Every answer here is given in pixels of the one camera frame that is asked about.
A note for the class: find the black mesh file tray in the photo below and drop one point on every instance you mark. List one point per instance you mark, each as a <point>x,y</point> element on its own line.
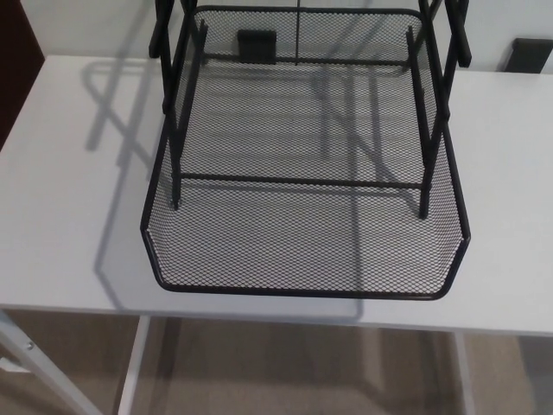
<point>302,250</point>

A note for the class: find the slanted white metal stand leg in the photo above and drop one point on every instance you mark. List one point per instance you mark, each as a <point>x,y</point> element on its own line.
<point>43,367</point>

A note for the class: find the dark brown wooden door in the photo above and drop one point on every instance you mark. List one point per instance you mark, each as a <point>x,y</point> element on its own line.
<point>17,69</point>

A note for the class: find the black rectangular block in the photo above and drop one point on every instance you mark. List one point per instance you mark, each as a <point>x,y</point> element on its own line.
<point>529,56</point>

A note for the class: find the white plastic hook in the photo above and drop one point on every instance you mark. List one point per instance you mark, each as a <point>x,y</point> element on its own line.
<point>9,364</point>

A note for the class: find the black wall box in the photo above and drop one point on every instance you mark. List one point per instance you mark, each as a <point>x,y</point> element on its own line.
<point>256,46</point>

